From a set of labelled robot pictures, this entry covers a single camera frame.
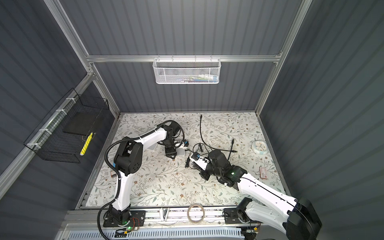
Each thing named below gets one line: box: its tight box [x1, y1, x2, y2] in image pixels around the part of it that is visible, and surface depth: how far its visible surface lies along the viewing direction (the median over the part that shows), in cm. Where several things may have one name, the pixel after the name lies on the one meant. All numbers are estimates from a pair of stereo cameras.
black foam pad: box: [62, 112, 101, 136], surface depth 77 cm
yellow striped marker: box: [79, 132, 94, 156], surface depth 71 cm
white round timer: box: [251, 140, 269, 155], surface depth 98 cm
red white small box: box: [259, 167, 268, 180], surface depth 91 cm
